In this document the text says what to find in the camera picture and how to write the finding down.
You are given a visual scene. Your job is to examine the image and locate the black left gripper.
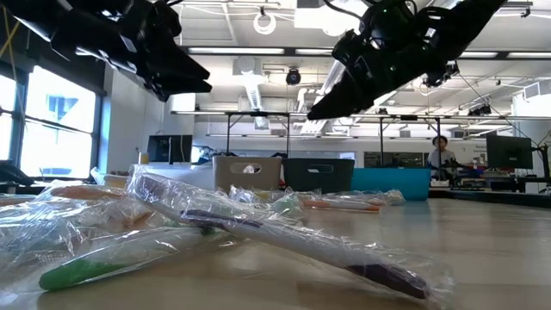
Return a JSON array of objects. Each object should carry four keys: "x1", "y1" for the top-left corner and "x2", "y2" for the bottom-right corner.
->
[{"x1": 8, "y1": 0, "x2": 213, "y2": 103}]

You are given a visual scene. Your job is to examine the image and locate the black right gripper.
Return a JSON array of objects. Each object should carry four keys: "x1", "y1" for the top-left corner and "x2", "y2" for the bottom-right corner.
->
[{"x1": 307, "y1": 29, "x2": 447, "y2": 121}]

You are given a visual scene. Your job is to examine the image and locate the white ceiling baffles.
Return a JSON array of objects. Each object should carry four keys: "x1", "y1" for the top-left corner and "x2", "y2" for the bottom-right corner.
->
[{"x1": 296, "y1": 55, "x2": 404, "y2": 135}]

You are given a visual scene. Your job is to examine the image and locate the long ceiling light strip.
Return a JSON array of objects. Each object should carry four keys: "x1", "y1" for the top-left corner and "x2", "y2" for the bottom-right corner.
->
[
  {"x1": 506, "y1": 51, "x2": 551, "y2": 60},
  {"x1": 455, "y1": 51, "x2": 499, "y2": 59},
  {"x1": 294, "y1": 47, "x2": 336, "y2": 57},
  {"x1": 188, "y1": 46, "x2": 286, "y2": 56}
]

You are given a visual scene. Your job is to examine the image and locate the black computer monitor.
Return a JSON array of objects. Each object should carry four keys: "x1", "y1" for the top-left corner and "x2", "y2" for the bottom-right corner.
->
[
  {"x1": 146, "y1": 133, "x2": 194, "y2": 165},
  {"x1": 486, "y1": 134, "x2": 535, "y2": 171}
]

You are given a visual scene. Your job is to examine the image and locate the dark grey plastic bin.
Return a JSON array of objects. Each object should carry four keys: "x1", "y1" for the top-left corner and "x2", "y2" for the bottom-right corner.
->
[{"x1": 282, "y1": 158, "x2": 356, "y2": 193}]

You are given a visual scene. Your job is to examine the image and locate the white ceiling light panel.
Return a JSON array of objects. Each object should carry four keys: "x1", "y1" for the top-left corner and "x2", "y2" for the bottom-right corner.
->
[{"x1": 294, "y1": 0, "x2": 367, "y2": 31}]

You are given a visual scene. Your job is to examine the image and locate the black ceiling spotlights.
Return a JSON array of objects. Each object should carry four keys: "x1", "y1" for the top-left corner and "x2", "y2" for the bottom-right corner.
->
[{"x1": 423, "y1": 62, "x2": 461, "y2": 90}]

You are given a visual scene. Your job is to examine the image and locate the teal plastic bin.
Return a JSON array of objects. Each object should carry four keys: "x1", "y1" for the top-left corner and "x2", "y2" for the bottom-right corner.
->
[{"x1": 350, "y1": 167, "x2": 433, "y2": 202}]

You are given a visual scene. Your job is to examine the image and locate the white plastic bin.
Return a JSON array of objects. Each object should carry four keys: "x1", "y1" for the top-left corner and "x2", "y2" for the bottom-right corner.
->
[{"x1": 134, "y1": 162, "x2": 216, "y2": 190}]

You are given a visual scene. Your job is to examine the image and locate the beige plastic bin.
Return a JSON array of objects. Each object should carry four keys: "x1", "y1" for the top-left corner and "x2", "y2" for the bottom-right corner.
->
[{"x1": 212, "y1": 155, "x2": 283, "y2": 191}]

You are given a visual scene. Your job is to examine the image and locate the person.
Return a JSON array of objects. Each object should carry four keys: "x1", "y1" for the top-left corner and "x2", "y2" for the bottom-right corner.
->
[{"x1": 426, "y1": 134, "x2": 458, "y2": 181}]

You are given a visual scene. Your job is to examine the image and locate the large window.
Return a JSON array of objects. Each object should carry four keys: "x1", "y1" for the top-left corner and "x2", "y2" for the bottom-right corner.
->
[{"x1": 0, "y1": 64, "x2": 102, "y2": 182}]

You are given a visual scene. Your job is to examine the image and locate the purple toothbrush in clear wrapper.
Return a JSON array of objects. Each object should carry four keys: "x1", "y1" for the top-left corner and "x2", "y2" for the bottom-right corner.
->
[{"x1": 127, "y1": 165, "x2": 453, "y2": 305}]

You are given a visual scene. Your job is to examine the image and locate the black equipment on desk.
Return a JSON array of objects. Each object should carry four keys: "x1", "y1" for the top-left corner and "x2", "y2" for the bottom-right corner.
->
[{"x1": 431, "y1": 165, "x2": 551, "y2": 194}]

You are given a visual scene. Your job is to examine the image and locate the white air duct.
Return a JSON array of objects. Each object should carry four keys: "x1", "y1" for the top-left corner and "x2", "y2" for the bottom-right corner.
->
[{"x1": 232, "y1": 57, "x2": 265, "y2": 111}]

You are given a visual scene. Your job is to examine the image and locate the black workstation frame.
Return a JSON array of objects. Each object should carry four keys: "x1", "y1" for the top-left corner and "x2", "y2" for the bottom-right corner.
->
[{"x1": 170, "y1": 109, "x2": 444, "y2": 170}]

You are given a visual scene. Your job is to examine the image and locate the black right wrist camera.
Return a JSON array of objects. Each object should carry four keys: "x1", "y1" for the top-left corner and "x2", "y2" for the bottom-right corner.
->
[{"x1": 360, "y1": 0, "x2": 417, "y2": 42}]

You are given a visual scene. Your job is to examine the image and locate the white cable coil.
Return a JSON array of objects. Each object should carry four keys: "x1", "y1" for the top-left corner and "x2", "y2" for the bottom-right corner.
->
[{"x1": 252, "y1": 11, "x2": 278, "y2": 36}]

